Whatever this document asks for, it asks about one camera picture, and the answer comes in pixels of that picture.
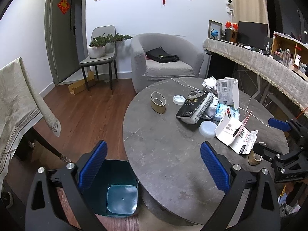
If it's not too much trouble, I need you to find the white product box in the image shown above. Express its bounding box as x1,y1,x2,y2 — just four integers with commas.
215,107,258,155

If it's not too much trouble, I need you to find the round white plastic container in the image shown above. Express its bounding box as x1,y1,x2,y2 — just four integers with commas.
199,121,217,138

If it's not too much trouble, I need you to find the blue white wipes pack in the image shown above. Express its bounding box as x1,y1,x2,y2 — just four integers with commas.
213,103,240,121

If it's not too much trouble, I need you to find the tall white carton box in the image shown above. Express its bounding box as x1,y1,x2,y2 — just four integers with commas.
216,77,239,110

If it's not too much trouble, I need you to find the black tissue pack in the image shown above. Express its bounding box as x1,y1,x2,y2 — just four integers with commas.
176,90,213,125

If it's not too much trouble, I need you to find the brown cardboard tape roll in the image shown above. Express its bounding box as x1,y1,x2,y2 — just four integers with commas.
150,91,166,114

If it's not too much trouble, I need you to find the dark teal trash bin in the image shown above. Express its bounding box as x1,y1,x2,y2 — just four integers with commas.
82,159,139,218

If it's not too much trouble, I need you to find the small brown paper cup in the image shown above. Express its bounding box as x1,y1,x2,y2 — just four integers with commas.
248,149,263,166

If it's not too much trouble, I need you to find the crumpled white plastic wrapper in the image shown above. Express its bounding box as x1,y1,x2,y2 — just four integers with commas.
202,95,219,119

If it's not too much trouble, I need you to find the round grey marble table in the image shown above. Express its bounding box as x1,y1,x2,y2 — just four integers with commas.
122,77,289,226

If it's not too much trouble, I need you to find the wooden desk shelf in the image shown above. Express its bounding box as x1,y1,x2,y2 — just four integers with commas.
271,32,307,81

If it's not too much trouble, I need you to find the crumpled white paper ball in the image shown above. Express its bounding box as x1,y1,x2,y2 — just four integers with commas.
202,77,217,94

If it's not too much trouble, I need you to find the white plastic lid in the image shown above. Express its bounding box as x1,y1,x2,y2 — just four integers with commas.
173,95,186,105

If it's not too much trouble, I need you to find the flat cardboard box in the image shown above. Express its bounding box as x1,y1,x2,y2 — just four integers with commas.
68,71,95,95

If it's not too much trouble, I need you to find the black computer monitor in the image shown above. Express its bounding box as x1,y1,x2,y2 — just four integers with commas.
237,21,268,49

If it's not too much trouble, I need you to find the beige patterned tablecloth left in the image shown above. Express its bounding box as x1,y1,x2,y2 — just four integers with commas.
1,57,61,182

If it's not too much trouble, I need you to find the small blue globe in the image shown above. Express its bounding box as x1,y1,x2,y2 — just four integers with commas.
210,29,219,39

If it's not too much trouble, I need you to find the grey armchair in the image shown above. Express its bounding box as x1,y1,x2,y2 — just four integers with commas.
131,33,204,93

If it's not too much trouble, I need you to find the framed picture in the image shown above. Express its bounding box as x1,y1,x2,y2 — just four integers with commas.
208,20,222,40

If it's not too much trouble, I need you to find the grey dining chair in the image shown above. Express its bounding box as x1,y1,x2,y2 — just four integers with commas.
79,26,117,92

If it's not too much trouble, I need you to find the potted green plant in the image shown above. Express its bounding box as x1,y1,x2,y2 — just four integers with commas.
88,33,132,59

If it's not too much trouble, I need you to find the black handbag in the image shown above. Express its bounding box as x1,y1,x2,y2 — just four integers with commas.
146,47,180,64

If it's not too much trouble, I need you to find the red fu door sticker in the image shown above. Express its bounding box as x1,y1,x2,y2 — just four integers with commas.
57,0,70,15

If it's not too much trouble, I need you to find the grey door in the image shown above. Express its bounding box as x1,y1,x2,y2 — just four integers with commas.
44,0,84,85

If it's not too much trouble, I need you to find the white security camera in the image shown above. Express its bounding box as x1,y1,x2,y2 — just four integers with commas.
226,0,232,7

